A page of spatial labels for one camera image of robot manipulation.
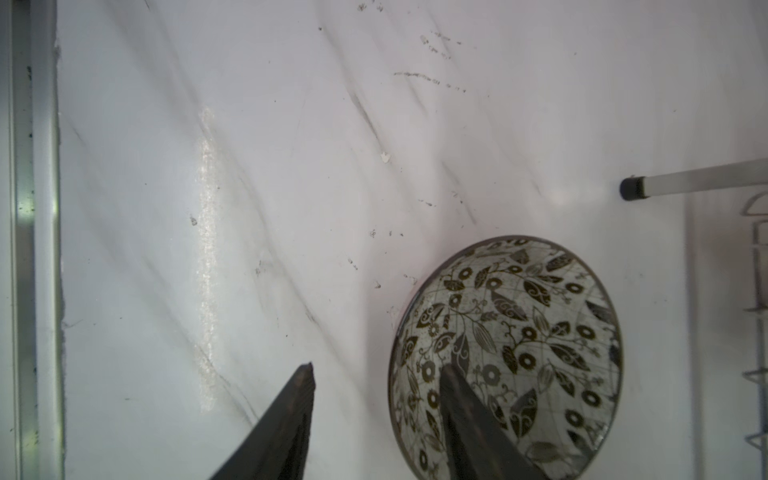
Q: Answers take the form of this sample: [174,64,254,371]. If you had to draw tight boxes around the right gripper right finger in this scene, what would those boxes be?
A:
[440,364,545,480]

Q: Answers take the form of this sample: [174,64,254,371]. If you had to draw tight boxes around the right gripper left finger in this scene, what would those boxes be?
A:
[213,363,316,480]

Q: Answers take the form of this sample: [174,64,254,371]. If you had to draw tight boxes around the black white speckled bowl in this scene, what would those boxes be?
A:
[388,235,623,479]

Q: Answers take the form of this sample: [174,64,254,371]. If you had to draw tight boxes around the steel two-tier dish rack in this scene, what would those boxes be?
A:
[619,158,767,479]

